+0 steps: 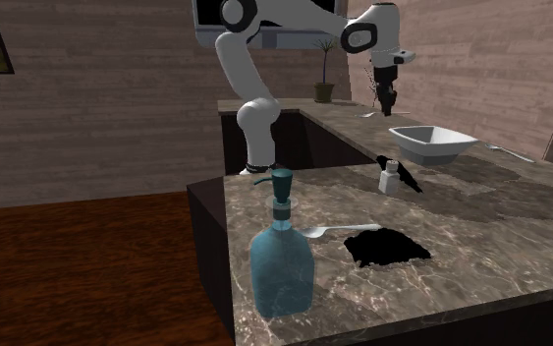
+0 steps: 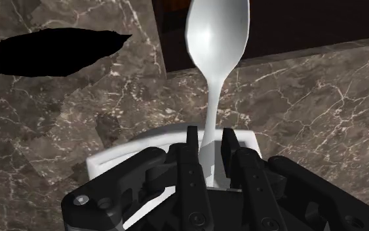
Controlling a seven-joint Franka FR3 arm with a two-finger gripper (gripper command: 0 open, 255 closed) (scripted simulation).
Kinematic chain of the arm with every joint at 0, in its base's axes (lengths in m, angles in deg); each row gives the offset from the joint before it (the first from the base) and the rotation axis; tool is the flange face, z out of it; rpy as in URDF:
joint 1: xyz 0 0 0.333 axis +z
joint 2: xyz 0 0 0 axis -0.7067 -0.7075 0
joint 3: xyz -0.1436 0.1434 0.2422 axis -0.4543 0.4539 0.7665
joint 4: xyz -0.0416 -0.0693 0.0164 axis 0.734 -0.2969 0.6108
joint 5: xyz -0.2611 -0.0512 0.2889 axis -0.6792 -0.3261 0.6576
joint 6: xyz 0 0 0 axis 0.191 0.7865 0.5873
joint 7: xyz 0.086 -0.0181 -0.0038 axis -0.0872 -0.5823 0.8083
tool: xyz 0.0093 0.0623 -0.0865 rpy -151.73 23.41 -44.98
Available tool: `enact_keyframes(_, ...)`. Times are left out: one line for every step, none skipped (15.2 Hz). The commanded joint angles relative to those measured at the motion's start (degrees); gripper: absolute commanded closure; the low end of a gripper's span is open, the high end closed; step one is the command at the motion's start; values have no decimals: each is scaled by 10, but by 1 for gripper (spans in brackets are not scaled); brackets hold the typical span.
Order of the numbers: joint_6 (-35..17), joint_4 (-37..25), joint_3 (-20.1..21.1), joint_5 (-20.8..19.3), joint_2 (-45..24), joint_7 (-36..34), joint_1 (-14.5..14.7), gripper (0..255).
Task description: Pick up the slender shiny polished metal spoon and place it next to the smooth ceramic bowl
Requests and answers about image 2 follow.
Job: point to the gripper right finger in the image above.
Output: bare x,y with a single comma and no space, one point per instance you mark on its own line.
254,185

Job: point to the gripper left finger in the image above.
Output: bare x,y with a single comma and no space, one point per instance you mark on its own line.
190,179

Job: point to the white plastic spoon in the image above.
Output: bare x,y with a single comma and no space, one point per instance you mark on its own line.
216,38

